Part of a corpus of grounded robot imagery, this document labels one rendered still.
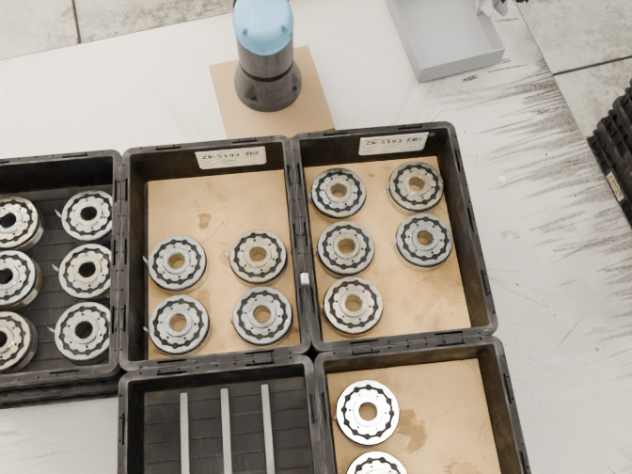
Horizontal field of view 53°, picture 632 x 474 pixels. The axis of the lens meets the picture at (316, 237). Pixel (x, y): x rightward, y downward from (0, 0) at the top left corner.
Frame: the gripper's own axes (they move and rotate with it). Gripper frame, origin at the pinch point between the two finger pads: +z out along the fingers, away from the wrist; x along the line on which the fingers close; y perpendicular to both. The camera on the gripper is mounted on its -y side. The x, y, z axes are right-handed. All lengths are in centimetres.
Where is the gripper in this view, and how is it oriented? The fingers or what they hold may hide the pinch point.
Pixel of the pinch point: (481, 8)
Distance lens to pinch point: 163.1
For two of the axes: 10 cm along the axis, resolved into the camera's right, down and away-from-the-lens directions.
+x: 9.0, -1.7, 4.0
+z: -2.9, 4.6, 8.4
